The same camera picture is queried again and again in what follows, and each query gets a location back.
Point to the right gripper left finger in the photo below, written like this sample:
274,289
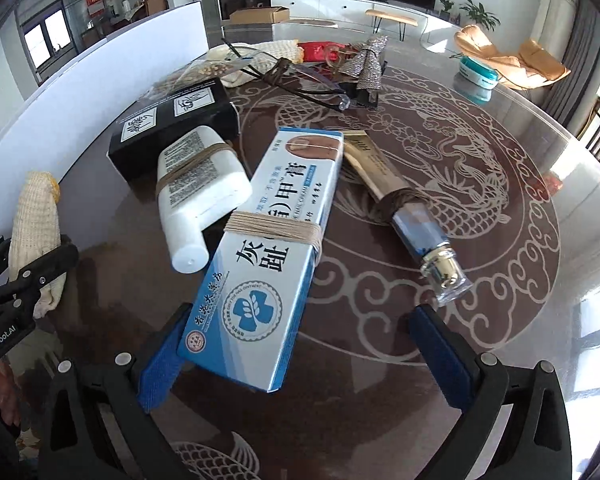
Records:
76,443

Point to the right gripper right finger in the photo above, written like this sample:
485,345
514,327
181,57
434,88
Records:
535,443

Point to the cream knitted glove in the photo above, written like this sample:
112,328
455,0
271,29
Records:
263,57
36,229

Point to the black box white labels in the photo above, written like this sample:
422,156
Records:
147,127

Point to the blue white medicine box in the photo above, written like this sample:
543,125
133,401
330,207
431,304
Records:
246,316

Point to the white lotion tube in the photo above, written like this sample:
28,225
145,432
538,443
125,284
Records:
200,180

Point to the gold cream tube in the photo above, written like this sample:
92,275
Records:
397,203

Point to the clear safety glasses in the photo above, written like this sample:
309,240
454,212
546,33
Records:
295,79

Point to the white cardboard storage box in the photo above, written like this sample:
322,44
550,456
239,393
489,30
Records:
70,110

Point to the teal white round tin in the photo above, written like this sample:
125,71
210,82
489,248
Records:
480,74

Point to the brown cardboard box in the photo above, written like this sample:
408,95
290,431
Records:
276,14

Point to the orange lounge chair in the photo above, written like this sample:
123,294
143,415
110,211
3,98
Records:
531,67

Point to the red plastic bag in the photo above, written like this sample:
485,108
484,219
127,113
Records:
320,51

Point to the leafy plant right of television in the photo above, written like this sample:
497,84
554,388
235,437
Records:
477,13

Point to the white tv cabinet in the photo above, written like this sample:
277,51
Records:
354,11

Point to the small plant by television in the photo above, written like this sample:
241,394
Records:
446,8

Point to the wooden bench table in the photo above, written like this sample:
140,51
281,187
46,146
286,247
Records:
403,22

